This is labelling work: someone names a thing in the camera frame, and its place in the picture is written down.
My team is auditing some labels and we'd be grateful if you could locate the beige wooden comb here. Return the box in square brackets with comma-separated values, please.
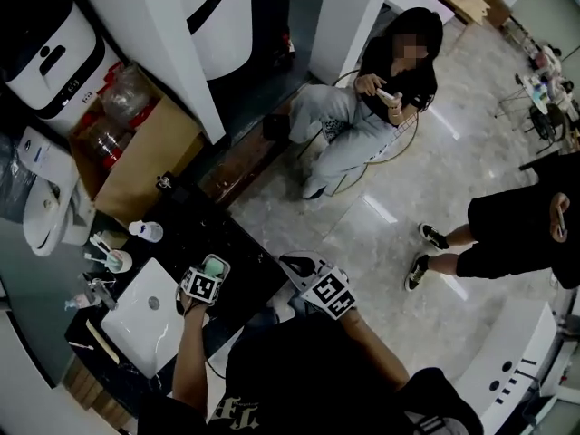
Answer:
[84, 318, 121, 364]

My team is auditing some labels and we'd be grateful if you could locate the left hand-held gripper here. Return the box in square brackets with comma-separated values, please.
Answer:
[179, 266, 226, 306]

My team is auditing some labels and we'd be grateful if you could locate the wooden pallet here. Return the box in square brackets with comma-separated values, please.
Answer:
[61, 355, 138, 426]

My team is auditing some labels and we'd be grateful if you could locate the person's black shirt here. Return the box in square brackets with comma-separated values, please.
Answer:
[135, 305, 484, 435]

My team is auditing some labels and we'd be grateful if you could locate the white spray bottle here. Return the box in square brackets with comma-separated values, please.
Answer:
[128, 219, 165, 244]

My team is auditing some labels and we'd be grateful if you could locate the white panel with black holes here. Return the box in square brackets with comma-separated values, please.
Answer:
[452, 300, 558, 426]

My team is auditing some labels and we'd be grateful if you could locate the person's right forearm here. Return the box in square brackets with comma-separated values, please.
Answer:
[337, 310, 411, 392]

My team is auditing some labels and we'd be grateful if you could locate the white appliance with black lid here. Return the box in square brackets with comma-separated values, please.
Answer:
[0, 0, 120, 136]

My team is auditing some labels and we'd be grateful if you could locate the plastic wrapped grey appliance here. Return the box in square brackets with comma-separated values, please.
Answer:
[0, 129, 38, 222]

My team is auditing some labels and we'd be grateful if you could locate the open cardboard box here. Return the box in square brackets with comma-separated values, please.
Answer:
[67, 63, 206, 231]

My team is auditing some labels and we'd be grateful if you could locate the white sink basin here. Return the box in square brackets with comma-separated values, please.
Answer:
[100, 256, 212, 380]

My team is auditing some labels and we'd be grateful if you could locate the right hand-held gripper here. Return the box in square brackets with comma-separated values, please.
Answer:
[278, 250, 357, 320]

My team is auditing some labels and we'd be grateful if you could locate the clear jar with red lid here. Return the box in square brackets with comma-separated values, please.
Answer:
[98, 63, 151, 125]
[84, 120, 133, 170]

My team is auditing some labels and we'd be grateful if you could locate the person's leg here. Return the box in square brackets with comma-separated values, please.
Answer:
[244, 287, 319, 335]

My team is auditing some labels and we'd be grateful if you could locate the person's left forearm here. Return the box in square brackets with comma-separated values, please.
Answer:
[171, 304, 213, 401]

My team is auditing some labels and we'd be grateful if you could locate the clear pink pump bottle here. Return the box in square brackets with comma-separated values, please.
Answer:
[64, 287, 99, 312]

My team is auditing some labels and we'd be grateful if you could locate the white appliance with black stripe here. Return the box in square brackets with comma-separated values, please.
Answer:
[174, 0, 292, 82]

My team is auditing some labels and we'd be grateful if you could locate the chrome faucet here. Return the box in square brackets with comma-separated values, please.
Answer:
[88, 277, 120, 312]

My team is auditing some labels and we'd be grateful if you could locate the white toilet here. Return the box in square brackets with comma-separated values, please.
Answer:
[21, 126, 99, 257]

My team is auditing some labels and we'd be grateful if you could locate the black marble vanity counter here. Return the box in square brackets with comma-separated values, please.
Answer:
[63, 188, 291, 408]

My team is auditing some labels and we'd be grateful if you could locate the white toothbrush cup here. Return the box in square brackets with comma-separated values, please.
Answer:
[106, 249, 134, 274]

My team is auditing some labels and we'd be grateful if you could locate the black pump dispenser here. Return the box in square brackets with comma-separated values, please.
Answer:
[156, 170, 192, 204]

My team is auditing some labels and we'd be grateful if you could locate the gold wire chair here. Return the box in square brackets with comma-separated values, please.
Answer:
[296, 70, 425, 197]

